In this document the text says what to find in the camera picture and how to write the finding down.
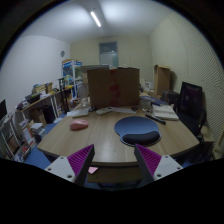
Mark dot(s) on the ceiling fluorescent light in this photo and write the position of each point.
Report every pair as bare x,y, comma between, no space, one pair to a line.
95,18

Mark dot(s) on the window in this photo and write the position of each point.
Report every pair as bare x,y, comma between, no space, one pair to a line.
108,54

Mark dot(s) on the tall cardboard box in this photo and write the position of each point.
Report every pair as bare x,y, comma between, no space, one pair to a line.
161,79

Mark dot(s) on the wooden side desk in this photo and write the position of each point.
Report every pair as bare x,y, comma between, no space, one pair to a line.
57,100

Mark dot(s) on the round wall clock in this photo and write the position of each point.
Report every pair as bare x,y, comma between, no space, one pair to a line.
62,53

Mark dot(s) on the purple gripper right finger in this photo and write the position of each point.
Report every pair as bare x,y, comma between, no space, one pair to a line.
153,167

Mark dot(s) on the black pen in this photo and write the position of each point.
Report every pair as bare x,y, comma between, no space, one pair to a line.
156,119

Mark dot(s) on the white storage shelf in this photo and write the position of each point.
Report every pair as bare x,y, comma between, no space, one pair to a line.
18,145

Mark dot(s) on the white paper stack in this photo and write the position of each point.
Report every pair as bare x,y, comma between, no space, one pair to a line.
78,113

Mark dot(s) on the black office chair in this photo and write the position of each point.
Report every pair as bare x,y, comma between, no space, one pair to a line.
190,108

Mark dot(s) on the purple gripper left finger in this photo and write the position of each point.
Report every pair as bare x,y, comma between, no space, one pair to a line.
73,168

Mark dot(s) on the pink computer mouse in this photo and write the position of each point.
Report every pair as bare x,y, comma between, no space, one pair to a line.
78,124

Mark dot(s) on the pink sticky note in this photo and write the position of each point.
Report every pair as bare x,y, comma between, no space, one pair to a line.
91,170

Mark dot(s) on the white remote control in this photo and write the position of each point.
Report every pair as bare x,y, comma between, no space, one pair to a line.
104,111

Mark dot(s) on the dark blue mouse pad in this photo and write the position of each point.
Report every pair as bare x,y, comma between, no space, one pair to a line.
137,130

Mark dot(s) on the large brown cardboard box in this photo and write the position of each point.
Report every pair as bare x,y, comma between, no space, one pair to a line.
114,87

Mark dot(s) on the open white notebook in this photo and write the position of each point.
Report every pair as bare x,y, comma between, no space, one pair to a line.
165,112

